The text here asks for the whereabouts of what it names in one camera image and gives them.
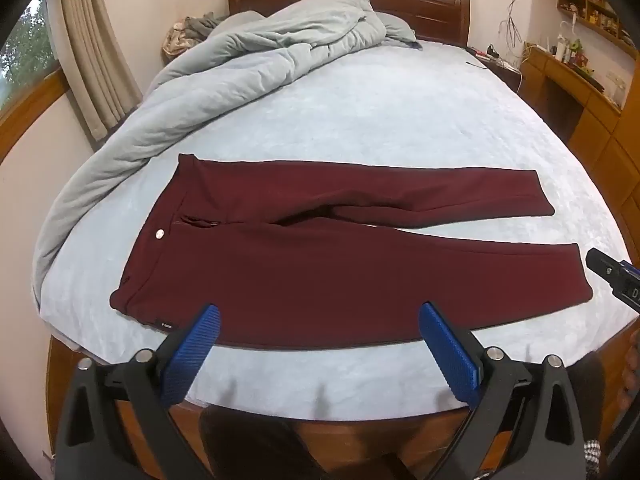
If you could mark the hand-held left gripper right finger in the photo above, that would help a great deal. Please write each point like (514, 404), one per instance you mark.
(450, 355)

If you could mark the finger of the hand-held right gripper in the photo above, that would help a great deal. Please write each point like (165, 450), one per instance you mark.
(602, 262)

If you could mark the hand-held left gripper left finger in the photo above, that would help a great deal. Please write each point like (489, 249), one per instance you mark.
(192, 355)

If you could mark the maroon pants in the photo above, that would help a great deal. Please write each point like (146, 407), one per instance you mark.
(320, 270)

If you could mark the wooden desk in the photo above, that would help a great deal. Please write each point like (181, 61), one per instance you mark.
(595, 125)

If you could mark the group of bottles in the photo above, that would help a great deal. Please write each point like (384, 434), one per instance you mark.
(570, 50)

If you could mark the dark bedside table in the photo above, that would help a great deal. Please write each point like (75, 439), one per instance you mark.
(495, 67)

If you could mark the bed with light blue sheet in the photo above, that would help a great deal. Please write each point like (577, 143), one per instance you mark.
(400, 110)

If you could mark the grey comforter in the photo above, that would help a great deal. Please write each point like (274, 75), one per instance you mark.
(250, 60)

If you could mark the dark wooden headboard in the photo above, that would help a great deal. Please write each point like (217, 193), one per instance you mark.
(430, 0)

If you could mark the pile of crumpled clothes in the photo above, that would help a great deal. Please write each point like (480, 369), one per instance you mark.
(182, 35)

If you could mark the beige curtain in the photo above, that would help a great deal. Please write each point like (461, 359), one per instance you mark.
(95, 45)

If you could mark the window pane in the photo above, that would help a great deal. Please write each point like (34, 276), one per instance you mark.
(27, 45)

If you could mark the wooden bed frame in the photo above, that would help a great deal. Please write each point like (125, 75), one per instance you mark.
(350, 435)

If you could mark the wooden wall shelf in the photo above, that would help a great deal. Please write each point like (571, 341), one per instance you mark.
(595, 7)

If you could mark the wooden window frame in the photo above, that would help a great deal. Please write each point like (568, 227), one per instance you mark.
(35, 105)

